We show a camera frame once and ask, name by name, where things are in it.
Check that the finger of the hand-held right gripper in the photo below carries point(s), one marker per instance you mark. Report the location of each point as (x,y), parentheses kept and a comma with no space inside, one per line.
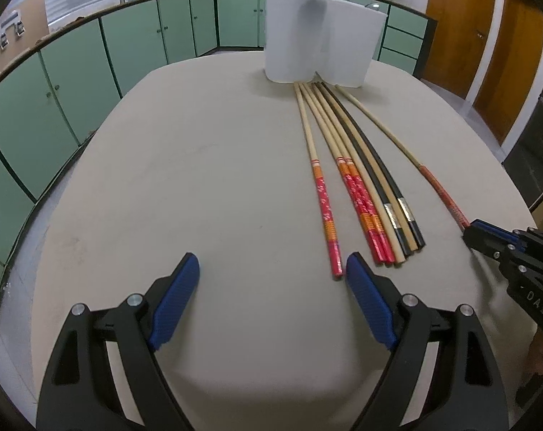
(480,242)
(496,231)

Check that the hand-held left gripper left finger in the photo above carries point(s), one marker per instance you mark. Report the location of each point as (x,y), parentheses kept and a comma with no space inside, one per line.
(177,296)

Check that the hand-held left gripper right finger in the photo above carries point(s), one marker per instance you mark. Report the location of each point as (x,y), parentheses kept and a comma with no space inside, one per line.
(370,301)

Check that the white two-compartment plastic holder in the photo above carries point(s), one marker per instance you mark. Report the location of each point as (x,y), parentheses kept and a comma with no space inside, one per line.
(298,40)

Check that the person's right hand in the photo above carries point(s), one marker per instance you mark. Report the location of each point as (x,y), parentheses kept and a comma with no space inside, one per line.
(541,350)

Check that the dark wooden cabinet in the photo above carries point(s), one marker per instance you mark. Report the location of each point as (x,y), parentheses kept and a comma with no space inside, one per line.
(536,143)

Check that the brown wooden door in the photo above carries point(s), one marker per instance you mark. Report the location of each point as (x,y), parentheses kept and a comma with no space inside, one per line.
(509,67)
(460,22)

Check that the green lower kitchen cabinets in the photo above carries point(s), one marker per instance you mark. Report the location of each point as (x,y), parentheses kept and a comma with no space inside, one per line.
(132,40)

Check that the white clip holder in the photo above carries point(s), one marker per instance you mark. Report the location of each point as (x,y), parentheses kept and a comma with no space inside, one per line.
(11,27)

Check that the wooden board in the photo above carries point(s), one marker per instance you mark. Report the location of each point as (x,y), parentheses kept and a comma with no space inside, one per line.
(31,11)

